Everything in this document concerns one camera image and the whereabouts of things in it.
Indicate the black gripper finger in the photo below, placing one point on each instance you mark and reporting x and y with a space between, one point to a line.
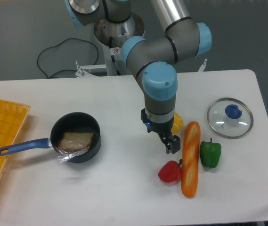
173 144
165 140

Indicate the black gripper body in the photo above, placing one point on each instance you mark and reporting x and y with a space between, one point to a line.
160 124

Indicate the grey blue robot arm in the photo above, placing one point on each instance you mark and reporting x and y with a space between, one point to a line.
158 81

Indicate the glass pot lid blue knob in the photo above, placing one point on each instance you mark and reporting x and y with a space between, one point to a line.
230 118

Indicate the yellow bell pepper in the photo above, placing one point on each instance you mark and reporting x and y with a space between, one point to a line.
177 124

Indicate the red bell pepper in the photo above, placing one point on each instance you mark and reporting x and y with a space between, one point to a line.
171 171

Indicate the toy baguette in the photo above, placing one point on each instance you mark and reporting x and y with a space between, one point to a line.
190 157

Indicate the green bell pepper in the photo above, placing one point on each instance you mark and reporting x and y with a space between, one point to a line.
210 153

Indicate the wrapped bread slice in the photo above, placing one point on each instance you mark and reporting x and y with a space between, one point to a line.
74 144

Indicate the dark saucepan blue handle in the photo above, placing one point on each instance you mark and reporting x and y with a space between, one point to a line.
72 122

